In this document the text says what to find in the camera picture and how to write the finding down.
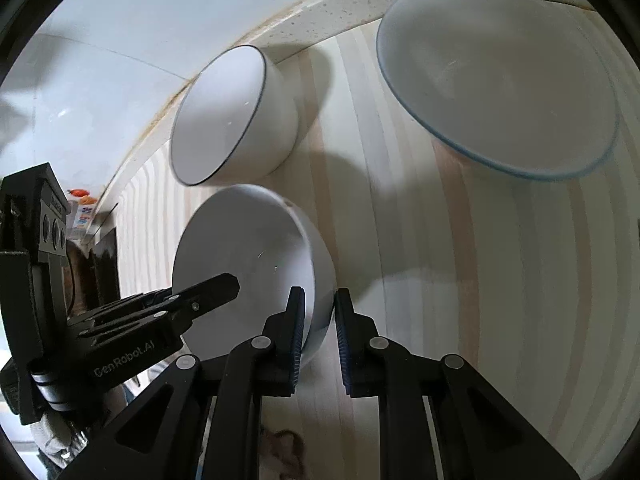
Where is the blue rim patterned bowl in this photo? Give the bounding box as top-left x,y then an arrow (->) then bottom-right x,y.
376,0 -> 621,183

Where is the plain white bowl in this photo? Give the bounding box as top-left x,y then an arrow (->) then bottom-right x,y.
171,184 -> 337,366

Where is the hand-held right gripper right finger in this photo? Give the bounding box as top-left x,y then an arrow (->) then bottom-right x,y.
334,287 -> 581,480

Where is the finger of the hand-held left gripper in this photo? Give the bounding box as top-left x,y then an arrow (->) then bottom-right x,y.
67,273 -> 241,342

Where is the colourful wall sticker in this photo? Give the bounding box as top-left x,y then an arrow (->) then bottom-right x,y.
65,187 -> 98,236

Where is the striped cat print tablecloth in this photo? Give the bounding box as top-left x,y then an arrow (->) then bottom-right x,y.
115,7 -> 636,480

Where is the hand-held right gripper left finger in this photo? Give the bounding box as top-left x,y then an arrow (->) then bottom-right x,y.
57,286 -> 307,480

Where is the black glass gas stove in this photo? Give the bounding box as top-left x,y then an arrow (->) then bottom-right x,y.
87,227 -> 121,306

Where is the dark rim white bowl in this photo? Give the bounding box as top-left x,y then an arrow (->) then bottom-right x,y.
169,45 -> 300,188

